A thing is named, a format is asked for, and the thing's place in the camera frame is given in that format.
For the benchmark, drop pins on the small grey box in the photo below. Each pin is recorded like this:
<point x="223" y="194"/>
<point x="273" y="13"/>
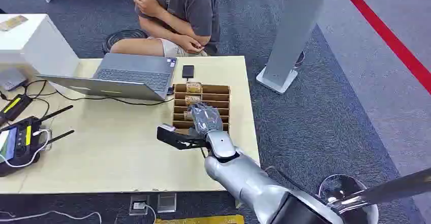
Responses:
<point x="11" y="79"/>

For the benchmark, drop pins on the grey open laptop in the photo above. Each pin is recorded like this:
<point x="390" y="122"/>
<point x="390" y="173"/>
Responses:
<point x="134" y="74"/>

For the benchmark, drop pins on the yellow board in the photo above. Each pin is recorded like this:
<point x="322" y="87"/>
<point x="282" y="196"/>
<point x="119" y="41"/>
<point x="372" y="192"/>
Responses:
<point x="202" y="220"/>

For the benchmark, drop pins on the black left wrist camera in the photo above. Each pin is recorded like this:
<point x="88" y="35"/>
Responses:
<point x="175" y="138"/>

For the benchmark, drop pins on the red barrier strip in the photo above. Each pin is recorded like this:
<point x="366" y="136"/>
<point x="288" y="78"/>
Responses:
<point x="387" y="35"/>

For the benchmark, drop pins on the phone mounted on controller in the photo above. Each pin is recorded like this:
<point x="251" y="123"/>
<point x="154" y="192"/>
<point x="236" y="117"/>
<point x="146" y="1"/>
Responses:
<point x="7" y="145"/>

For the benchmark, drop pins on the person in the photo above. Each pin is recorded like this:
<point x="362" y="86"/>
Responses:
<point x="188" y="3"/>

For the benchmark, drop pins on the floor socket with white plug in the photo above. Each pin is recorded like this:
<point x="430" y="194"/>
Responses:
<point x="138" y="205"/>

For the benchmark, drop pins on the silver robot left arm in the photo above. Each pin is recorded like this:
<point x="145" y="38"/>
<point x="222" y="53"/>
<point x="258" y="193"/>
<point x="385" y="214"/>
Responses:
<point x="242" y="177"/>

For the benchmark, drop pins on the black and yellow device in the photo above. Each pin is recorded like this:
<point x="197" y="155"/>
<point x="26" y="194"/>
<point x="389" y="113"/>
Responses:
<point x="15" y="106"/>

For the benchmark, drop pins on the brown printed card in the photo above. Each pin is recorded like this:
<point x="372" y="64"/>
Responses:
<point x="194" y="87"/>
<point x="188" y="115"/>
<point x="192" y="100"/>

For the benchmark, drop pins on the gold card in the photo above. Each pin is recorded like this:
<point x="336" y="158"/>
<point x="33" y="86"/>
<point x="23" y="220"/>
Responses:
<point x="12" y="23"/>

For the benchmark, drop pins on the wooden slotted card box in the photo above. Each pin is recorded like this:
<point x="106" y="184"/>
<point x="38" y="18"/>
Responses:
<point x="215" y="98"/>

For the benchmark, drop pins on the black remote controller with antennas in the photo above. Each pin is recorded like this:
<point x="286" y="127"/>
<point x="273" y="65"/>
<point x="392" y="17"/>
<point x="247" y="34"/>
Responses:
<point x="25" y="141"/>

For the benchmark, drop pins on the white cabinet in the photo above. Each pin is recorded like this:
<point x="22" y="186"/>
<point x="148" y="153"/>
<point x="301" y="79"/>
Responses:
<point x="33" y="44"/>

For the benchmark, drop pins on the steel floor socket plate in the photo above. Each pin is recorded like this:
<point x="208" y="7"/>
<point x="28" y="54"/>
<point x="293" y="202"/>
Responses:
<point x="166" y="202"/>

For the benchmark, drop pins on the black smartphone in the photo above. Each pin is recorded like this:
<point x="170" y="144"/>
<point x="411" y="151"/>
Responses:
<point x="188" y="71"/>

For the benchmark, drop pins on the grey standing pillar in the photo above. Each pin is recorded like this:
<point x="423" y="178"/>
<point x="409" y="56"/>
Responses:
<point x="293" y="30"/>

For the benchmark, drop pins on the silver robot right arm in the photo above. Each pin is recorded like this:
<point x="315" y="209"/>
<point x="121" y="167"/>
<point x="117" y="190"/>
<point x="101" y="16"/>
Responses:
<point x="387" y="190"/>

